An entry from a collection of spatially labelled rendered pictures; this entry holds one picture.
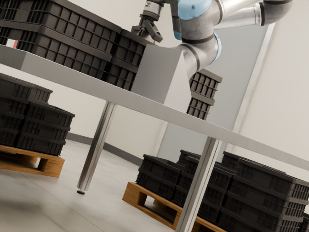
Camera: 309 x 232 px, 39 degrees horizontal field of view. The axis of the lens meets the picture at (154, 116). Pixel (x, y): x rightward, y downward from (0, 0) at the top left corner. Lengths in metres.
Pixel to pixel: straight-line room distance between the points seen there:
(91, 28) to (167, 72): 0.33
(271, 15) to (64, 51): 0.82
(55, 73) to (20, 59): 0.08
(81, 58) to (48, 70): 0.63
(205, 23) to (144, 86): 0.30
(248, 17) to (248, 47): 3.28
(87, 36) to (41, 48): 0.18
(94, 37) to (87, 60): 0.09
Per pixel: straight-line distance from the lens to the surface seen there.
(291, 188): 2.64
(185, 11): 1.50
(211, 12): 1.53
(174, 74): 1.41
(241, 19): 1.83
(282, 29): 5.01
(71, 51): 1.54
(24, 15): 1.65
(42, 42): 1.50
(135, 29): 1.82
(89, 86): 1.01
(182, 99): 1.46
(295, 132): 4.57
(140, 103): 1.11
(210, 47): 1.57
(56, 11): 1.51
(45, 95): 3.67
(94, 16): 1.57
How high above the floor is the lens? 0.66
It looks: level
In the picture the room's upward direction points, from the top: 19 degrees clockwise
